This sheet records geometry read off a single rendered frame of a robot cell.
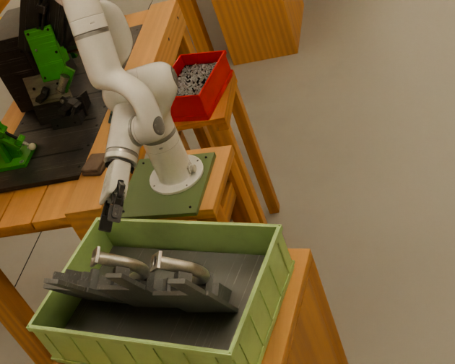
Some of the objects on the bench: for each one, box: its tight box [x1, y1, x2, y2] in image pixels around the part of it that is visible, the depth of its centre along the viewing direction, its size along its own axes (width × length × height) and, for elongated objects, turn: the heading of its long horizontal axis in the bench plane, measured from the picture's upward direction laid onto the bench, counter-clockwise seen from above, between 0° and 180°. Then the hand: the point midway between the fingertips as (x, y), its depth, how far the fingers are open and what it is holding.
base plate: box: [0, 25, 143, 196], centre depth 287 cm, size 42×110×2 cm, turn 13°
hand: (109, 222), depth 164 cm, fingers open, 8 cm apart
